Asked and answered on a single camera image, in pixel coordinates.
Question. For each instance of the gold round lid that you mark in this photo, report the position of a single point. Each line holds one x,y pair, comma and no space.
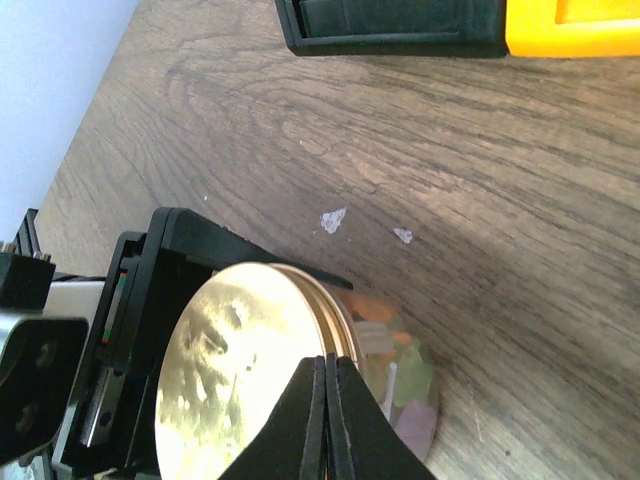
233,351

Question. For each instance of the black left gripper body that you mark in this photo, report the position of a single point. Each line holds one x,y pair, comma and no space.
110,425

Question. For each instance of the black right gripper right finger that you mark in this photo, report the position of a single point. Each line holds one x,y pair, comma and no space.
361,443

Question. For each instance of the black candy bin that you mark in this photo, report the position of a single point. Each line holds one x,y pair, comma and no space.
433,28

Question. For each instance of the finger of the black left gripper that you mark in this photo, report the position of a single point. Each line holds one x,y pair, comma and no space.
195,239

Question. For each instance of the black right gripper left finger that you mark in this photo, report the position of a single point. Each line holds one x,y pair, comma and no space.
292,443

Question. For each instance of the clear round container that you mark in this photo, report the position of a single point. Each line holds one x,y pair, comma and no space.
396,367

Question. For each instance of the orange candy bin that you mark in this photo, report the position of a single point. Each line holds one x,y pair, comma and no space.
572,28

